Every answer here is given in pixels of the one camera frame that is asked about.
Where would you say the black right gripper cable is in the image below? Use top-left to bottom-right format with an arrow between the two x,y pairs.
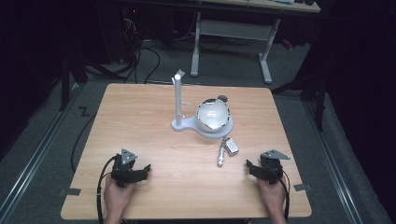
274,166 -> 291,224

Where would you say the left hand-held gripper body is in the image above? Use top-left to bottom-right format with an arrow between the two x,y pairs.
110,148 -> 142,189

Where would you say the white desk with metal legs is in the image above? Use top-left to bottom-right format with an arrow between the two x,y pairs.
190,0 -> 322,85

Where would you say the black floor cable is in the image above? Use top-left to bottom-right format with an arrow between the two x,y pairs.
70,111 -> 98,174

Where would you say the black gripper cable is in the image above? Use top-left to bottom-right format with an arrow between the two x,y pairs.
95,154 -> 119,224
274,166 -> 291,224

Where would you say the white stand with pole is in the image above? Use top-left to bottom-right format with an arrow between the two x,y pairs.
171,68 -> 234,140

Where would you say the black metal stand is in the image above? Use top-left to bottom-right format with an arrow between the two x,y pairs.
270,59 -> 330,133
58,52 -> 90,112

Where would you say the person's left hand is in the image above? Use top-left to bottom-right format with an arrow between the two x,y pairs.
103,176 -> 137,217

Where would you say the grey tape strip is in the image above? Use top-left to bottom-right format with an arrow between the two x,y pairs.
58,187 -> 82,198
292,183 -> 313,192

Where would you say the silver key fob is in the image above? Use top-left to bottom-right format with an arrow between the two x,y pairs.
224,138 -> 240,156

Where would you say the metal floor rail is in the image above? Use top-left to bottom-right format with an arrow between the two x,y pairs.
0,83 -> 84,218
303,101 -> 365,224

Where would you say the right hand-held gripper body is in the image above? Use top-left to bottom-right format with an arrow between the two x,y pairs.
260,148 -> 291,185

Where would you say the person's right hand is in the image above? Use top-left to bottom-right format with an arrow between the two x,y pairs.
256,175 -> 288,217

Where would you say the bundle of black cables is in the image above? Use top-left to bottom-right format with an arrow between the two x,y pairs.
118,17 -> 162,85

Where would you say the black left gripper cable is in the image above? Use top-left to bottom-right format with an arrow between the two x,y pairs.
95,154 -> 119,224

